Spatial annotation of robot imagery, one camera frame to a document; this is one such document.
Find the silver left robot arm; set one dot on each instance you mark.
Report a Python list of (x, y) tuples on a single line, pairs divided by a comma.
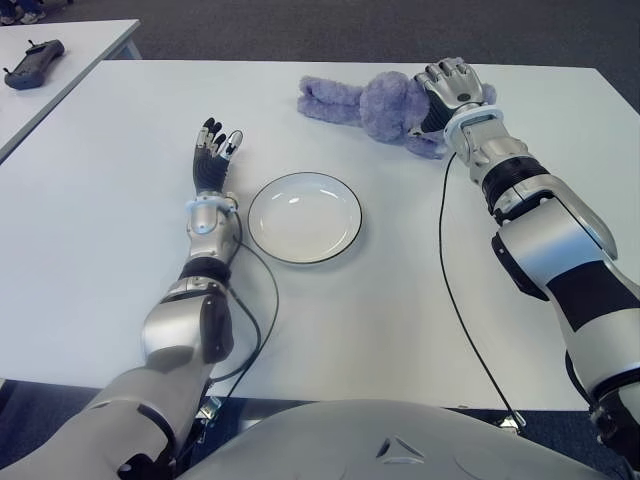
[(172, 330)]

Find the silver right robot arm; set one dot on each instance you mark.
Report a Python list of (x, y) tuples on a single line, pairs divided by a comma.
[(550, 250)]

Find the white plate black rim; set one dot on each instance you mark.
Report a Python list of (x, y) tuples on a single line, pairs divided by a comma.
[(304, 217)]

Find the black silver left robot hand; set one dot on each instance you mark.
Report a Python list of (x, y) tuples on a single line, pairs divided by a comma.
[(209, 170)]

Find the black handheld controller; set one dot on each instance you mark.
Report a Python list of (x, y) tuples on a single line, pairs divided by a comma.
[(35, 64)]

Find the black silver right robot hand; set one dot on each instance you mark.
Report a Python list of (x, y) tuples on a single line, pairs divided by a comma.
[(452, 85)]

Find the metal table clamp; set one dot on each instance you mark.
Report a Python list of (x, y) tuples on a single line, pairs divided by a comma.
[(207, 412), (513, 421)]

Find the white sneakers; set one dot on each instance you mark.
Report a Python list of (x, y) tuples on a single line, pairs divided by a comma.
[(25, 18)]

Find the grey robot torso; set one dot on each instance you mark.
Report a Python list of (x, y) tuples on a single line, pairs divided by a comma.
[(350, 442)]

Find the white side table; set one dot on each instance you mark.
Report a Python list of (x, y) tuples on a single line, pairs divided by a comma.
[(75, 50)]

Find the purple plush bunny doll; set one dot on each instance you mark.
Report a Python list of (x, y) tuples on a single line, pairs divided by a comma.
[(385, 107)]

